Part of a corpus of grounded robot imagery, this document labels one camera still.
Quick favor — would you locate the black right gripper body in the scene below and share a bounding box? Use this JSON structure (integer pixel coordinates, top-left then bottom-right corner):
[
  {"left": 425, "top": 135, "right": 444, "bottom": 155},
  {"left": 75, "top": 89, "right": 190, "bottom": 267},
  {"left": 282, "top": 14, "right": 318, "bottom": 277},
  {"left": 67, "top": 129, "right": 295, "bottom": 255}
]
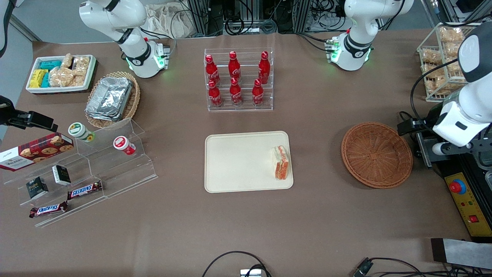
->
[{"left": 0, "top": 95, "right": 18, "bottom": 126}]

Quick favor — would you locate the triangular sandwich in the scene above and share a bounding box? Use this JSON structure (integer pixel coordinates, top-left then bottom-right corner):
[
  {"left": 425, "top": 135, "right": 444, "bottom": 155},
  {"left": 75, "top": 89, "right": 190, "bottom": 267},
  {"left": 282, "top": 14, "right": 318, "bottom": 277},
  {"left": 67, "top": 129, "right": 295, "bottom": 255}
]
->
[{"left": 271, "top": 145, "right": 290, "bottom": 180}]

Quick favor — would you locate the brown wicker basket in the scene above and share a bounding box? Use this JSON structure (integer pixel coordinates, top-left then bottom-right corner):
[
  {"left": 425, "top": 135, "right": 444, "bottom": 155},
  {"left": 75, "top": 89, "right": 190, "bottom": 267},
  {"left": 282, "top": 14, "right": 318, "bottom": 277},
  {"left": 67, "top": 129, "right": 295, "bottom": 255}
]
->
[{"left": 341, "top": 122, "right": 414, "bottom": 189}]

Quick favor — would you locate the aluminium foil tray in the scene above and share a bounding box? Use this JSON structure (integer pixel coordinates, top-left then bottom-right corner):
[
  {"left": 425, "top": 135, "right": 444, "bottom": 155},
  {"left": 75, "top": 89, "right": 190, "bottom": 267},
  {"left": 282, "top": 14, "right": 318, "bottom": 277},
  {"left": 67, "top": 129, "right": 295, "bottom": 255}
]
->
[
  {"left": 87, "top": 77, "right": 133, "bottom": 117},
  {"left": 85, "top": 107, "right": 124, "bottom": 122}
]

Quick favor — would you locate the light oval wicker basket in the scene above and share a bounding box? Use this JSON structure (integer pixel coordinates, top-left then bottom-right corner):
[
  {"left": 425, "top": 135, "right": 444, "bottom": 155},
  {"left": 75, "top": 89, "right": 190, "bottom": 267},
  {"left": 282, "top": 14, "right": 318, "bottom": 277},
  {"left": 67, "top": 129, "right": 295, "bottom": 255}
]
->
[{"left": 85, "top": 71, "right": 141, "bottom": 129}]

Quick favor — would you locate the beige plastic tray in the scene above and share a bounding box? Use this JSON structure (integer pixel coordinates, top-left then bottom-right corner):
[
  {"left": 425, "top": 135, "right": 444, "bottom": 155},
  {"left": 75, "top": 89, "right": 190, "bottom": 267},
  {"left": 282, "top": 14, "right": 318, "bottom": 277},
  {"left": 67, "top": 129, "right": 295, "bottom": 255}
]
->
[{"left": 204, "top": 131, "right": 294, "bottom": 194}]

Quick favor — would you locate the red tartan cookie box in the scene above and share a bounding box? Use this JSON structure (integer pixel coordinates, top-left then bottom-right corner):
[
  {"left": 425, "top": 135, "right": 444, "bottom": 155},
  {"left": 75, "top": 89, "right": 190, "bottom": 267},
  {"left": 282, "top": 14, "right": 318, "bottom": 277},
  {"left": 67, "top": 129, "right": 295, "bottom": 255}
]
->
[{"left": 0, "top": 132, "right": 74, "bottom": 172}]

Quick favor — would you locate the white rectangular snack bin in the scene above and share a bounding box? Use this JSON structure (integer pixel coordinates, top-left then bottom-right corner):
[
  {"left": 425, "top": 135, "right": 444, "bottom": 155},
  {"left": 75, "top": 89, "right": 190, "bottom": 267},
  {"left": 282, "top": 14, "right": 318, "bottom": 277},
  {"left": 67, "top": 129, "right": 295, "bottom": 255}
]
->
[{"left": 25, "top": 55, "right": 97, "bottom": 94}]

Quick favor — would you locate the black metal stand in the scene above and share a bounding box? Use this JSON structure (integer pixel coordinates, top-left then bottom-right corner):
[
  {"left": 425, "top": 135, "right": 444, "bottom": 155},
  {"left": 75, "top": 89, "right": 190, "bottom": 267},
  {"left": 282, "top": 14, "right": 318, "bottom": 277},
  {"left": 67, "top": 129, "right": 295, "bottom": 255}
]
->
[{"left": 417, "top": 102, "right": 492, "bottom": 243}]

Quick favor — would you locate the yellow snack pack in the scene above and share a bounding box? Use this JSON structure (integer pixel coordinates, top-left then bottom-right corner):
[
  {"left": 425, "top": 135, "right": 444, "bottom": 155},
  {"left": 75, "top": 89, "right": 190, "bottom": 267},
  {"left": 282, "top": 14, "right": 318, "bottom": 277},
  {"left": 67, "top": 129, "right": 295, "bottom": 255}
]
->
[{"left": 29, "top": 69, "right": 47, "bottom": 88}]

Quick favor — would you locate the green-lidded white cup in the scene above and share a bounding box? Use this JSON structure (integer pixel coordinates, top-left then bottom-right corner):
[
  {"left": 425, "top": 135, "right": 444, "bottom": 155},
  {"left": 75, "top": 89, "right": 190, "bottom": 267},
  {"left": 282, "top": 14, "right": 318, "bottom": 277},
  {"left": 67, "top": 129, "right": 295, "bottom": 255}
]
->
[{"left": 68, "top": 122, "right": 95, "bottom": 143}]

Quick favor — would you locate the small black box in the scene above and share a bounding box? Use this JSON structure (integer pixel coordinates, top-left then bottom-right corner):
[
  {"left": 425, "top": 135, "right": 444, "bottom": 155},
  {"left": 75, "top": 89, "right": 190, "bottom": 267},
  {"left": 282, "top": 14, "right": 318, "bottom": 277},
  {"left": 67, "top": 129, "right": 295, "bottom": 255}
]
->
[
  {"left": 26, "top": 177, "right": 49, "bottom": 200},
  {"left": 52, "top": 165, "right": 72, "bottom": 186}
]

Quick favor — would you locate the yellow emergency stop box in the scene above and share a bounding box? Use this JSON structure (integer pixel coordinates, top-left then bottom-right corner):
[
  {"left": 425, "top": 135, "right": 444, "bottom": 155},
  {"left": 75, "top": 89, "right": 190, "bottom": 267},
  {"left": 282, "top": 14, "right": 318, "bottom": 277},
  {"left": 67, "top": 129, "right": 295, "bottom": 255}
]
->
[{"left": 444, "top": 172, "right": 492, "bottom": 238}]

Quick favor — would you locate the brown chocolate bar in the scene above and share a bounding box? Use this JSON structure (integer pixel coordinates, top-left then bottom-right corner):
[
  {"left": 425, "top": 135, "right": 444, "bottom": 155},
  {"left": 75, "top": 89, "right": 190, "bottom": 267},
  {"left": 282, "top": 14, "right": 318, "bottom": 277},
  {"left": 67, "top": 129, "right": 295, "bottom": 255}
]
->
[
  {"left": 67, "top": 180, "right": 103, "bottom": 200},
  {"left": 29, "top": 201, "right": 69, "bottom": 219}
]

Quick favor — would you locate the red-lidded white cup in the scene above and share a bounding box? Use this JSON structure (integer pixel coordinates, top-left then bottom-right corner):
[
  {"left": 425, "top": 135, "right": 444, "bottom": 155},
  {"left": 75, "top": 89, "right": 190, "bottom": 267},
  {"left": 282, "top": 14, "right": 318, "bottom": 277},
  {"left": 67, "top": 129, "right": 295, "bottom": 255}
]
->
[{"left": 113, "top": 135, "right": 136, "bottom": 156}]

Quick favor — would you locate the clear acrylic stepped stand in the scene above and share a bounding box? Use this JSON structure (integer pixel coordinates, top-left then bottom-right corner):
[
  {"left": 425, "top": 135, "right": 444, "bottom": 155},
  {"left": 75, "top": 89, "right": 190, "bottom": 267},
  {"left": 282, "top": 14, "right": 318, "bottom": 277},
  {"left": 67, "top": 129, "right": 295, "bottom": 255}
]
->
[{"left": 0, "top": 117, "right": 159, "bottom": 228}]

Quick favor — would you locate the grey metal plate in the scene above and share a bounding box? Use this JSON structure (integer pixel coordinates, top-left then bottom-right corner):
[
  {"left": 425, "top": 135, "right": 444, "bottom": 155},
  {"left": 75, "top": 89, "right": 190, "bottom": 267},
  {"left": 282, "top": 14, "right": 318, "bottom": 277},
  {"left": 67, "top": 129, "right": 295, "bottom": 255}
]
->
[{"left": 430, "top": 238, "right": 492, "bottom": 270}]

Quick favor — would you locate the red cola bottle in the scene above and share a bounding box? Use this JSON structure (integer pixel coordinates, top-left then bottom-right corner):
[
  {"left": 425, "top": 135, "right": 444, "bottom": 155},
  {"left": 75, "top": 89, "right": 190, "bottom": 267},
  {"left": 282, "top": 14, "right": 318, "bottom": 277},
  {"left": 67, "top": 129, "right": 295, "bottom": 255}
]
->
[
  {"left": 228, "top": 51, "right": 241, "bottom": 81},
  {"left": 205, "top": 54, "right": 221, "bottom": 86},
  {"left": 252, "top": 79, "right": 265, "bottom": 107},
  {"left": 229, "top": 77, "right": 243, "bottom": 106},
  {"left": 208, "top": 80, "right": 223, "bottom": 108},
  {"left": 258, "top": 51, "right": 271, "bottom": 84}
]

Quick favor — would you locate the clear acrylic bottle rack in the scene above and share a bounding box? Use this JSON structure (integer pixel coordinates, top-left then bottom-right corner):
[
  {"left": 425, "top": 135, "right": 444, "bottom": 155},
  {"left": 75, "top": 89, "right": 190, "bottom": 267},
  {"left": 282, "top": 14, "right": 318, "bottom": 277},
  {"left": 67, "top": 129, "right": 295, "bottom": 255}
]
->
[{"left": 204, "top": 48, "right": 274, "bottom": 112}]

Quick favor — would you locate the beige crumpled bag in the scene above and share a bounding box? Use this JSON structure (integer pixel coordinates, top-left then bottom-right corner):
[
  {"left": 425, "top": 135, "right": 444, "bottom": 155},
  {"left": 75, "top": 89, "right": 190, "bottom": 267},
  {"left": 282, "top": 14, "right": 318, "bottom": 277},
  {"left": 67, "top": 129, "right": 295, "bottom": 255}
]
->
[{"left": 144, "top": 4, "right": 200, "bottom": 39}]

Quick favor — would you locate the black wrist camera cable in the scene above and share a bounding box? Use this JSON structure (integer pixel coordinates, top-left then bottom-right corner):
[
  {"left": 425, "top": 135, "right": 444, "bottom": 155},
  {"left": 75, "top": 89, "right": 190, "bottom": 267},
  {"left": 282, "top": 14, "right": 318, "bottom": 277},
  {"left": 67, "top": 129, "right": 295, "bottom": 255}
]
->
[{"left": 409, "top": 58, "right": 462, "bottom": 127}]

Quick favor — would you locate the white wire rack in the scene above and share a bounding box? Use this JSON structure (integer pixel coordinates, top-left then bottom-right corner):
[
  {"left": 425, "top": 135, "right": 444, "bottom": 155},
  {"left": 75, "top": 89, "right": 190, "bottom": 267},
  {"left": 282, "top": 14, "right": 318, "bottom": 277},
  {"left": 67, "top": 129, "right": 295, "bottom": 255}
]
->
[{"left": 417, "top": 22, "right": 482, "bottom": 102}]

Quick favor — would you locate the thin black cable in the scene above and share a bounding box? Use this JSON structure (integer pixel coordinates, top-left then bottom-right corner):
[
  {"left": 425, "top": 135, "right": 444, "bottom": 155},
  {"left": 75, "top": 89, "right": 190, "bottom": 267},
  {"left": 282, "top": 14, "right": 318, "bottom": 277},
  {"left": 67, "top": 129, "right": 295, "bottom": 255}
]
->
[{"left": 369, "top": 257, "right": 492, "bottom": 277}]

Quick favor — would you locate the black cable connector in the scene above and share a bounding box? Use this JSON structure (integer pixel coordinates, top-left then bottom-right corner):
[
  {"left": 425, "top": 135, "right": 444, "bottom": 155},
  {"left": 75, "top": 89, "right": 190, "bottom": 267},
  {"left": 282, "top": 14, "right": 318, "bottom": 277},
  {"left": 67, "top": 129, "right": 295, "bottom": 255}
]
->
[{"left": 353, "top": 258, "right": 374, "bottom": 277}]

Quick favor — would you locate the aluminium frame post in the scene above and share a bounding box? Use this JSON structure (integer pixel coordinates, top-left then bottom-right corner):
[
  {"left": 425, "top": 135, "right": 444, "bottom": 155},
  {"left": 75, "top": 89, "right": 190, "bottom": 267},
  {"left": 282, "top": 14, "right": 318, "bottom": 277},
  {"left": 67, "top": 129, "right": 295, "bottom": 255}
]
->
[
  {"left": 292, "top": 0, "right": 312, "bottom": 33},
  {"left": 188, "top": 0, "right": 210, "bottom": 37}
]

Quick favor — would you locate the black looped cable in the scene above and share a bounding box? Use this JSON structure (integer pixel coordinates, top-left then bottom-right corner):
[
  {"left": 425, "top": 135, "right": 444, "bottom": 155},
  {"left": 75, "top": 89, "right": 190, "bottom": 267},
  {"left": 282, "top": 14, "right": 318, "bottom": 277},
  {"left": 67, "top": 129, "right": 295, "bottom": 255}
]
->
[{"left": 202, "top": 251, "right": 271, "bottom": 277}]

